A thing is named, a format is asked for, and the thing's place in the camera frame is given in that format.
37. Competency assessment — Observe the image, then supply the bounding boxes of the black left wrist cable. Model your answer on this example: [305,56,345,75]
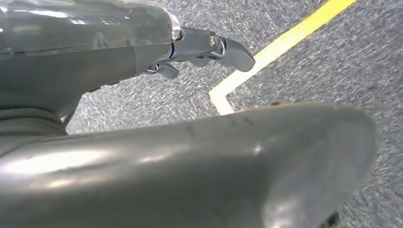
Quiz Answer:
[62,113,76,127]

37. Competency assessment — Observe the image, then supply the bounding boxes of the yellow floor tape square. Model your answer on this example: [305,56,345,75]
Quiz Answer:
[209,0,359,116]

